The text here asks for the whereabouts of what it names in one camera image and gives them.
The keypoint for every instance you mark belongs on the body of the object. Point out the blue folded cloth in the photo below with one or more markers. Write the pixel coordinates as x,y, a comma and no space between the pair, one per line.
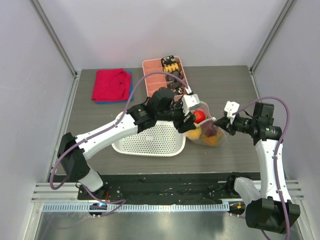
130,90

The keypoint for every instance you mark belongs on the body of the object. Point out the clear polka dot zip bag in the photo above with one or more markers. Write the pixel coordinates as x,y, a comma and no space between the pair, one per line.
204,107

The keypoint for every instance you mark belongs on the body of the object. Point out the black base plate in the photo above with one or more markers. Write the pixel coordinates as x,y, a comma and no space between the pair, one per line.
170,189

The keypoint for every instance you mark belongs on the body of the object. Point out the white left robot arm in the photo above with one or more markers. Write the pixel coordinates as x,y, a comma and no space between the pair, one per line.
75,151

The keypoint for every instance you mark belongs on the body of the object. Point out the black white speckled sock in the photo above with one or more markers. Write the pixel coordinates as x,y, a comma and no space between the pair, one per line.
178,91

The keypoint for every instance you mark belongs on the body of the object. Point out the dark brown rolled sock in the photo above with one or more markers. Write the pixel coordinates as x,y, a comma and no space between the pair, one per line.
174,73

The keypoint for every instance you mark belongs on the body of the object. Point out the magenta folded cloth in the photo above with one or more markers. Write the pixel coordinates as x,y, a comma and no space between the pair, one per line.
110,85

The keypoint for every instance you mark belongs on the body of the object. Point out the white perforated plastic basket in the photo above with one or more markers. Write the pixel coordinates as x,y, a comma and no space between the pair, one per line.
162,140

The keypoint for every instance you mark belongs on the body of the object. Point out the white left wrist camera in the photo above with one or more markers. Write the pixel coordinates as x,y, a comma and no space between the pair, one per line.
190,101

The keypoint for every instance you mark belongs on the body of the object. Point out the white slotted cable duct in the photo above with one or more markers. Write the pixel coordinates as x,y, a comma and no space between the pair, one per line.
59,207

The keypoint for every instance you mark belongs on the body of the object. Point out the black patterned rolled sock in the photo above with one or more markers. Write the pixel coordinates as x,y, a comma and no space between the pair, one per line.
175,85

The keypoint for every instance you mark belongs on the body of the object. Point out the pink divided organizer tray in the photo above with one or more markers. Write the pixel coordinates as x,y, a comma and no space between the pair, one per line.
157,79

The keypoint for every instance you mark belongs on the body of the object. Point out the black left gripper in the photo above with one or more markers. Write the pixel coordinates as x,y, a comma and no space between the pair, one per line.
182,126

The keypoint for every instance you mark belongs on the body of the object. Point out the black floral rolled sock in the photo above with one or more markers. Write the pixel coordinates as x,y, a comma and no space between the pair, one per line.
168,60

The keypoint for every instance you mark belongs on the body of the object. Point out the orange toy pineapple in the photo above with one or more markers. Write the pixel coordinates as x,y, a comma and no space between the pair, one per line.
213,140

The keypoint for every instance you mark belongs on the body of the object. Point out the yellow orange peach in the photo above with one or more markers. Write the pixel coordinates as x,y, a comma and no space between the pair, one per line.
194,134

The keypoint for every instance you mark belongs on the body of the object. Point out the bright red apple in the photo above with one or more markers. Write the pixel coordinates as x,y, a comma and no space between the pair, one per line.
199,116

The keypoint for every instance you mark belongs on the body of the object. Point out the yellow black rolled sock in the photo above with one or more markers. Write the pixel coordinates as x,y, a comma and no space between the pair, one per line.
170,68

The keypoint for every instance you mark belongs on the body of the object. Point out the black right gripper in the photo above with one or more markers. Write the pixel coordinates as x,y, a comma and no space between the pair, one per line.
230,125

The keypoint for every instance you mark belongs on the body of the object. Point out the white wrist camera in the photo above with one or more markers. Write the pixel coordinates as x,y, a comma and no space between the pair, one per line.
190,101
230,110

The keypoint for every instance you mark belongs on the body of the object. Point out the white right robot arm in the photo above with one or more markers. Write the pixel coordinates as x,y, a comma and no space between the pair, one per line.
270,207

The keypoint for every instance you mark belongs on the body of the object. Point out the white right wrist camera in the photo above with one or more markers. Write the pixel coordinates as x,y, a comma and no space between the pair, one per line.
230,110

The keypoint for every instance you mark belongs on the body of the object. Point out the dark red apple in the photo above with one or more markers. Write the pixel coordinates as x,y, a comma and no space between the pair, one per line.
208,128

